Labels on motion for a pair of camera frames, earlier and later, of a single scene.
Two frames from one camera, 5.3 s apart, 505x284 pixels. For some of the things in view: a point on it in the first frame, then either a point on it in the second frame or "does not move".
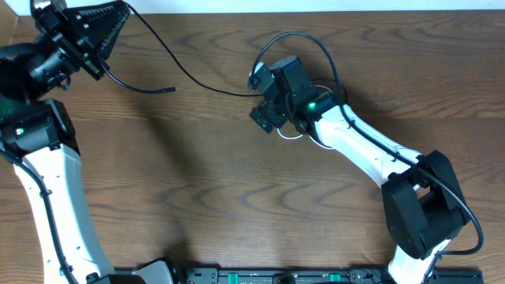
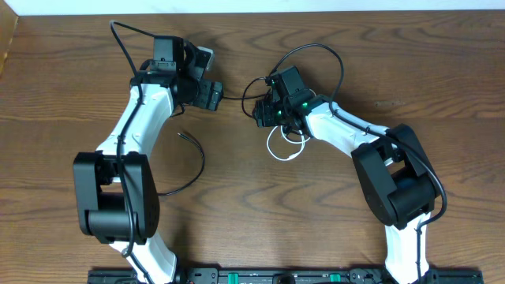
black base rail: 311,276 does not move
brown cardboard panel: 8,24 does not move
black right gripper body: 276,113 does not move
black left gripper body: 74,46 → 200,95
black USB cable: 177,62 → 200,147
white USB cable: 277,131 → 291,140
